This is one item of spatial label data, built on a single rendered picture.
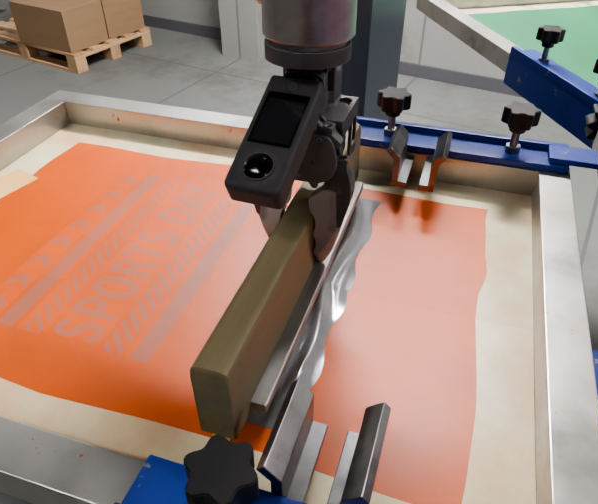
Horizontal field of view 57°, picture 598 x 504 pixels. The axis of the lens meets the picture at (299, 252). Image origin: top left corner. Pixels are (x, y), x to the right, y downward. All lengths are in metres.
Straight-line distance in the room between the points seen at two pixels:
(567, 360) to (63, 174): 0.66
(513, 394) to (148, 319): 0.35
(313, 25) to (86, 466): 0.35
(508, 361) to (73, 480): 0.37
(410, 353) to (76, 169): 0.54
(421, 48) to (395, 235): 3.18
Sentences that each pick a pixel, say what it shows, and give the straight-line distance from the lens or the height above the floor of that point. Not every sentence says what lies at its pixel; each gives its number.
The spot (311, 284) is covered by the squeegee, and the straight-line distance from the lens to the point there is 0.54.
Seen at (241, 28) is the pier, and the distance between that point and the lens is 4.04.
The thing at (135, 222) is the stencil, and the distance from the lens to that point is 0.71.
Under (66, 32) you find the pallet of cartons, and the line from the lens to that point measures 4.04.
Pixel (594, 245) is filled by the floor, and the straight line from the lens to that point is 2.49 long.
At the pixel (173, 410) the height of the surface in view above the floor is 0.95.
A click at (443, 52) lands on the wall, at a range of 3.77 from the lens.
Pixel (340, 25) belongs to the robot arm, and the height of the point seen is 1.22.
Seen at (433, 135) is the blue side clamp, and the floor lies 1.00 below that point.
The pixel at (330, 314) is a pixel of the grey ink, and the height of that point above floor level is 0.95.
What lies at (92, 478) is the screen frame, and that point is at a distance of 0.43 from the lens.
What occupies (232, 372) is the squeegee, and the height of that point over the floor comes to 1.05.
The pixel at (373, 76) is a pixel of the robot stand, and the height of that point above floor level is 0.96.
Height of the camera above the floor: 1.35
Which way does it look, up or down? 39 degrees down
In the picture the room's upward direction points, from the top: straight up
